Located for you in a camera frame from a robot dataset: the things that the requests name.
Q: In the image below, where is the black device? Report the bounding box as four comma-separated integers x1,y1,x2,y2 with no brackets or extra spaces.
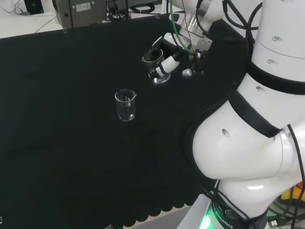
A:
23,0,52,15

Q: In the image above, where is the clear glass beaker with water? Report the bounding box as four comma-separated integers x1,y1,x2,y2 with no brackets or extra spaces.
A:
142,47,172,84

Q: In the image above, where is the grey metal equipment box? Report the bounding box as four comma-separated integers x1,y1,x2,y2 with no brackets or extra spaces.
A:
52,0,108,29

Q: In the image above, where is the empty clear glass beaker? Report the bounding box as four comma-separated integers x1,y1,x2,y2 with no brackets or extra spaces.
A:
114,89,137,123

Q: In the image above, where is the coiled black cable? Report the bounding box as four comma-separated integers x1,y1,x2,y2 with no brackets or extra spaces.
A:
130,4,164,14

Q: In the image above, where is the black bench cloth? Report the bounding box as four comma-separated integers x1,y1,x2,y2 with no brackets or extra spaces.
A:
0,12,263,228

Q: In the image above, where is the green cable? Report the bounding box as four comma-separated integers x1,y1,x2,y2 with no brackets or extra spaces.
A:
169,0,208,62

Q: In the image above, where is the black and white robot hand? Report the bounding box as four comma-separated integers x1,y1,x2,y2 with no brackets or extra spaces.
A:
152,32,214,78

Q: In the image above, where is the yellow stop button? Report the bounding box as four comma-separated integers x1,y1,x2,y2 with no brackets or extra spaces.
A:
281,182,305,208

